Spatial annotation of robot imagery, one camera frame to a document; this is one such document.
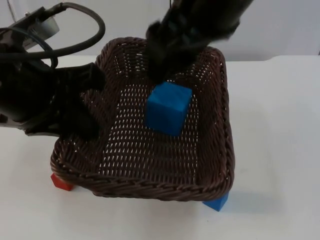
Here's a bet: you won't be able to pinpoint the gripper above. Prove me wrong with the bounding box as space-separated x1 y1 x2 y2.
146 13 210 83
0 59 106 141

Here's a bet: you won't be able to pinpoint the large blue cube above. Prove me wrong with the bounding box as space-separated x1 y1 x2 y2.
144 81 193 137

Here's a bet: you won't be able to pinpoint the dark brown wicker basket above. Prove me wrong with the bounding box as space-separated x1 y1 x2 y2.
49 36 237 203

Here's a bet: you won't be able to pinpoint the red block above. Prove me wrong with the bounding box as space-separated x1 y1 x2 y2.
50 173 75 192

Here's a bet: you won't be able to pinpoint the small blue cube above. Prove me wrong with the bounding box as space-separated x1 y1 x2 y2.
201 191 230 212

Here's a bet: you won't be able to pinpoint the thin black cable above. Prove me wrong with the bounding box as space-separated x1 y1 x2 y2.
0 26 60 70

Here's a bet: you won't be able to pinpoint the thick black cable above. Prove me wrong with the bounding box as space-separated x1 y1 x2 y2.
0 1 106 62

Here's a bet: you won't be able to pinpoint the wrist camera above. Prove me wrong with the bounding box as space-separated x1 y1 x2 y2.
9 6 61 48

